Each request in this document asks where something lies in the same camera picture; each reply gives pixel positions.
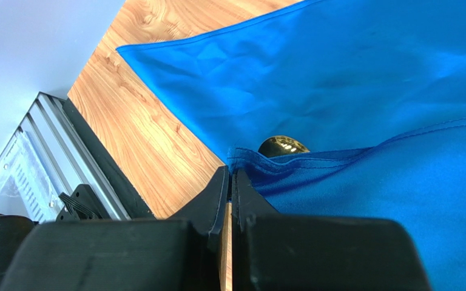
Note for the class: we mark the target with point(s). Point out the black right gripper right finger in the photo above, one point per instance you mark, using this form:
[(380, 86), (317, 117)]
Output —
[(273, 251)]

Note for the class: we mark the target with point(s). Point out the gold spoon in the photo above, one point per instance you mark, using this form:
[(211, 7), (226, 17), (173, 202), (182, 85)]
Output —
[(281, 145)]

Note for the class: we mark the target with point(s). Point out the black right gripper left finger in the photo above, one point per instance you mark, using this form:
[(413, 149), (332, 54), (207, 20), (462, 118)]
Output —
[(178, 253)]

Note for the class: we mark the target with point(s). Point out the blue cloth napkin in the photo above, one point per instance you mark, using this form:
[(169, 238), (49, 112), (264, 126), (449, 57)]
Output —
[(376, 90)]

